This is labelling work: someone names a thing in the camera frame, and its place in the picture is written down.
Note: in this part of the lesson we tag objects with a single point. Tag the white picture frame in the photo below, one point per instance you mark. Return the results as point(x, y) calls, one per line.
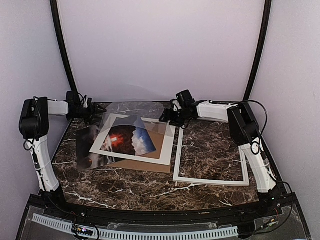
point(196, 181)

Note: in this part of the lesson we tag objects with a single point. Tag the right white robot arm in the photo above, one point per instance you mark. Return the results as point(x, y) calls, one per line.
point(244, 131)

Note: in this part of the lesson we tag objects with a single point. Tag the left black corner post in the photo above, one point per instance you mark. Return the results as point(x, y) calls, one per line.
point(62, 45)

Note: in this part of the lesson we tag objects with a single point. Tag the right black corner post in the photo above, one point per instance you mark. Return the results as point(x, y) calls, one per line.
point(259, 49)

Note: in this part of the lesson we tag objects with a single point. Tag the landscape photo print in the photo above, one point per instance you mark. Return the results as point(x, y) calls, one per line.
point(127, 136)

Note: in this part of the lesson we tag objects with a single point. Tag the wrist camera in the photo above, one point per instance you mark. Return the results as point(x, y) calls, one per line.
point(185, 98)
point(75, 99)

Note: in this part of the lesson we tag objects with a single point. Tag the black front rail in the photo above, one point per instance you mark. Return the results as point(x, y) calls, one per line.
point(190, 204)

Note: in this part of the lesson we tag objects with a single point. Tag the brown cardboard backing board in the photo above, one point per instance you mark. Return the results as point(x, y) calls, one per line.
point(158, 161)

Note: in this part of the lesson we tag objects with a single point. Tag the clear acrylic sheet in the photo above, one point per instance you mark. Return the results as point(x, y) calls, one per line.
point(144, 115)

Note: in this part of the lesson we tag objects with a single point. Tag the small circuit board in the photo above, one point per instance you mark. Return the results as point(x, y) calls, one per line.
point(81, 231)

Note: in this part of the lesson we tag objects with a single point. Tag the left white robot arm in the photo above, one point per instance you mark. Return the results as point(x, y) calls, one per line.
point(34, 125)

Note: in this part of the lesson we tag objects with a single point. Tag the white slotted cable duct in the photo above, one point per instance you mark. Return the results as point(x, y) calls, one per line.
point(140, 232)

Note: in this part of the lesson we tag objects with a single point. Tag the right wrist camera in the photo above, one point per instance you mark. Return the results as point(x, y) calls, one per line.
point(185, 98)

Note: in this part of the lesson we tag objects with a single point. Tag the white photo mat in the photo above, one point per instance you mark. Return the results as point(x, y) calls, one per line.
point(96, 148)

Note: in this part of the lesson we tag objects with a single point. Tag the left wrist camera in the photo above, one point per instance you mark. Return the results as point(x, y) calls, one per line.
point(75, 99)

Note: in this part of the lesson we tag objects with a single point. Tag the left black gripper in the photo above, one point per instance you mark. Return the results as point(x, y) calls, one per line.
point(93, 112)

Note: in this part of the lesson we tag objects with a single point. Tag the black corner post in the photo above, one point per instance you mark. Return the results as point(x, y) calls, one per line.
point(259, 49)
point(62, 45)

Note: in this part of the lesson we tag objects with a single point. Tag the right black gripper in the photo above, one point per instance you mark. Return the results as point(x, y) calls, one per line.
point(168, 117)

